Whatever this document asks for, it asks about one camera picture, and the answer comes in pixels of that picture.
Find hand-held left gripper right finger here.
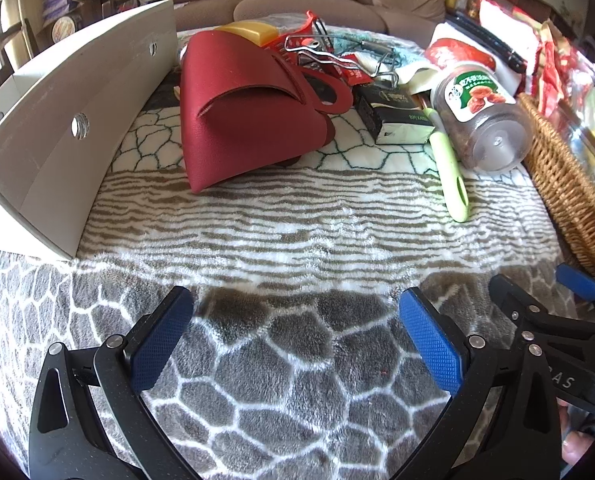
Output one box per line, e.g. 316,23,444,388
392,287,563,480

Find person's right hand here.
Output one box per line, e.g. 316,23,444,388
559,400,595,467

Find teal patterned knit cloth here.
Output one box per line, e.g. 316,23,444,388
327,30,424,70

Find black remote control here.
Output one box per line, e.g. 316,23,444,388
447,12,528,73

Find red wrapped bundle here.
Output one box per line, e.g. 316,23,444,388
425,37,498,70

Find green handled kitchen tool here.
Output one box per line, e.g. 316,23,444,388
421,107,471,223

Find small red snack packet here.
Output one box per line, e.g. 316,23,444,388
341,52,374,85

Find grey white printed blanket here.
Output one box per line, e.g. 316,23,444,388
0,25,578,480

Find metal wire utensil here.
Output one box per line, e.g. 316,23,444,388
284,20,398,88

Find red leather bag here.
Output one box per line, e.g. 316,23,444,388
179,30,353,195

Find dark wooden chair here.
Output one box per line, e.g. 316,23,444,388
0,0,41,78

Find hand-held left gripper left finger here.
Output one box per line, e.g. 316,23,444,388
28,285,203,480

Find red plastic grater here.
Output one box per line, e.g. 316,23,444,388
265,10,338,61

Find white flat box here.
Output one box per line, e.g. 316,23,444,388
430,20,525,97

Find cream plastic pouch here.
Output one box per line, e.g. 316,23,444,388
397,65,444,97

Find clear plastic jar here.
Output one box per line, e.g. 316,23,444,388
430,60,535,173

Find clear plastic bag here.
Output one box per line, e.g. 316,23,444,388
262,10,309,28

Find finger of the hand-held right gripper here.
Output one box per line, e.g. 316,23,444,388
488,274,595,356
556,262,595,333

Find yellow plastic case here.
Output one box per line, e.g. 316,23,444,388
212,20,281,48

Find black carton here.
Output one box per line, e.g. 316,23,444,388
352,85,445,145

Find stack of purple boxes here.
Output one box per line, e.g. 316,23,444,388
42,0,81,22

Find clear glass jar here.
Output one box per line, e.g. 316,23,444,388
557,110,595,171

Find wicker basket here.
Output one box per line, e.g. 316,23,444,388
517,92,595,281

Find pile of red snack packets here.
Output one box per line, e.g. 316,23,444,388
467,0,595,117

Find white cardboard box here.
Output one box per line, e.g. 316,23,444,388
0,0,178,261

